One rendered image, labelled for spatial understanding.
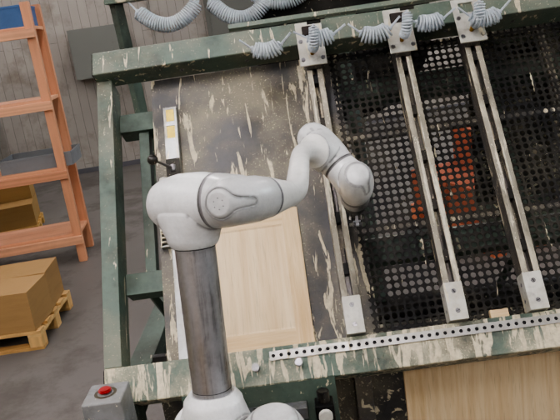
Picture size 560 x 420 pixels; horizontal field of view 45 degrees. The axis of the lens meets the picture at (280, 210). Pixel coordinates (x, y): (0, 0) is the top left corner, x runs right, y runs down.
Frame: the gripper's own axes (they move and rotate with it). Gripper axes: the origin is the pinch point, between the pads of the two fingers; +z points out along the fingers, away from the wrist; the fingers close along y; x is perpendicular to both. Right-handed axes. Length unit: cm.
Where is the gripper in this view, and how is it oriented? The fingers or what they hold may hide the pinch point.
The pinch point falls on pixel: (353, 221)
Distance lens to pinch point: 232.8
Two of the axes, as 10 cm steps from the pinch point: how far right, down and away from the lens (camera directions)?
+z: 0.8, 3.5, 9.3
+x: -9.9, 1.4, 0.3
